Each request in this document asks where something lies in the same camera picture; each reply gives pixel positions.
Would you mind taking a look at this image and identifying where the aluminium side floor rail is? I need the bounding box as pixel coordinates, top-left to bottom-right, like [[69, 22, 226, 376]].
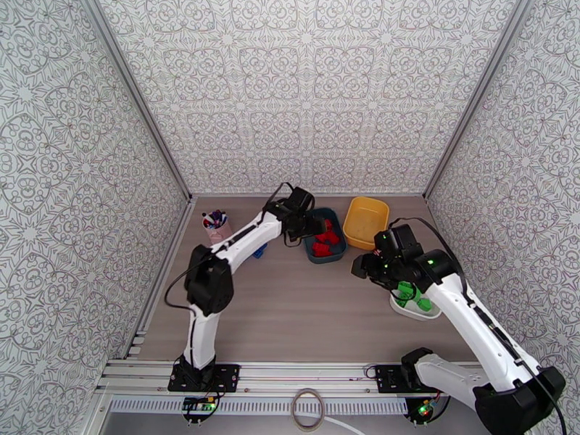
[[122, 198, 196, 360]]

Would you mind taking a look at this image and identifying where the white tube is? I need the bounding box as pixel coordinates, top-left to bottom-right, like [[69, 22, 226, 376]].
[[312, 416, 365, 435]]

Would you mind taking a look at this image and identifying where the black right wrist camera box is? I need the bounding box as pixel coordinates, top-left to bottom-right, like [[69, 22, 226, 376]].
[[352, 251, 378, 280]]

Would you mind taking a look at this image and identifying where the teal plastic container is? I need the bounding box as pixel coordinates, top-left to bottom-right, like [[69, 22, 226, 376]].
[[302, 207, 349, 265]]

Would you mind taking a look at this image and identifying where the white plastic container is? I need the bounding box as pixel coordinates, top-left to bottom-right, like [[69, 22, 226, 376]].
[[389, 286, 443, 323]]

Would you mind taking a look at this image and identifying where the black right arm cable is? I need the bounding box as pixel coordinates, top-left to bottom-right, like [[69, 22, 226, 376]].
[[389, 216, 568, 435]]

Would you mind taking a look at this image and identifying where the yellow plastic container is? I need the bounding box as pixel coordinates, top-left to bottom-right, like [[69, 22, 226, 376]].
[[342, 196, 391, 252]]

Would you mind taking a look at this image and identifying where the clear tape roll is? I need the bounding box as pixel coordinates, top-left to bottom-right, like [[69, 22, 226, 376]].
[[290, 387, 326, 433]]

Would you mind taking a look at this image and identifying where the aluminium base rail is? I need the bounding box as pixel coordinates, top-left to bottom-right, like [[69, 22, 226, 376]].
[[96, 360, 500, 399]]

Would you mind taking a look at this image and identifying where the white slotted cable duct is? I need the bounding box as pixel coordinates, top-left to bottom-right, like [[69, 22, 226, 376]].
[[108, 398, 411, 415]]

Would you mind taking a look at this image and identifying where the long green lego brick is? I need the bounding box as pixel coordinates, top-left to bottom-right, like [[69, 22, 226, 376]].
[[391, 281, 419, 309]]

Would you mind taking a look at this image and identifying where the aluminium frame post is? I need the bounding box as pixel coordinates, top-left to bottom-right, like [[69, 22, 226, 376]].
[[78, 0, 195, 203], [422, 0, 530, 199]]

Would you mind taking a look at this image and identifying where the pink metal bucket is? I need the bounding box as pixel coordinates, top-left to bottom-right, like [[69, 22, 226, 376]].
[[201, 210, 233, 244]]

